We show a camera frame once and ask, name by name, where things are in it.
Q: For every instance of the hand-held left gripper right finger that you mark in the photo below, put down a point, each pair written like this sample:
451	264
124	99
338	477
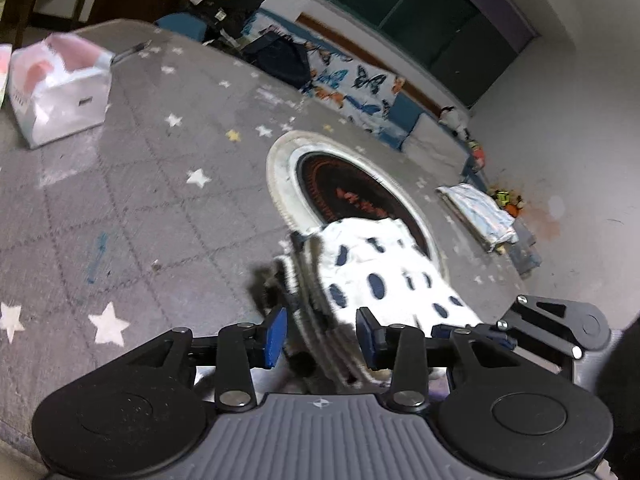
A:
365	336

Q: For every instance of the butterfly print pillow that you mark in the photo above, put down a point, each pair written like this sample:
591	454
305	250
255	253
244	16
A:
360	85

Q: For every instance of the dark window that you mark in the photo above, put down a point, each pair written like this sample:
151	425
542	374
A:
430	15

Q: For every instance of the black backpack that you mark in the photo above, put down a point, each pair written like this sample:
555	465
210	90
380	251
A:
227	12

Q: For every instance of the white polka dot garment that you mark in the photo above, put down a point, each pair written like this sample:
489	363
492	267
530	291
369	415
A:
390	260

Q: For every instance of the black bag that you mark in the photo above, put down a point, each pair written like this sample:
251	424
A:
280	60

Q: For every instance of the folded striped blanket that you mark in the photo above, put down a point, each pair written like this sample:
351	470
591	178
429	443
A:
480	212

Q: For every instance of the grey blue storage box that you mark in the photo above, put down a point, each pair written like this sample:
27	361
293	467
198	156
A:
526	252

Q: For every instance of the yellow green toy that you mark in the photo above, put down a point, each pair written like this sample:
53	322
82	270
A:
507	201

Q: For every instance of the round induction cooktop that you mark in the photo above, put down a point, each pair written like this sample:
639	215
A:
345	185

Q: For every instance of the blue grey padded bumper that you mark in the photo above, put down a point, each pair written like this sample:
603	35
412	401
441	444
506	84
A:
405	115

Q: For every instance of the grey star patterned mat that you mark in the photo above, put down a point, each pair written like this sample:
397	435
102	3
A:
150	185

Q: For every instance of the white black plush toy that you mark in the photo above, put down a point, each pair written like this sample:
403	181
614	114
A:
454	120

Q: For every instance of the white pink box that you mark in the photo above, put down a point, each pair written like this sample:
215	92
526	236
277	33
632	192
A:
65	105

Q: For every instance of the person's right forearm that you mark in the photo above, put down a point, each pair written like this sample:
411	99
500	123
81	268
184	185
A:
622	400

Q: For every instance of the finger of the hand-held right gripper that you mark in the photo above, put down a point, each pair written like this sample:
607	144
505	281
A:
540	317

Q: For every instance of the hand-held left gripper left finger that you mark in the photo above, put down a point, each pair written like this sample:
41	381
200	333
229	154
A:
275	336

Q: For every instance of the orange plush toy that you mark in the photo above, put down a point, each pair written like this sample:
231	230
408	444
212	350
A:
477	154

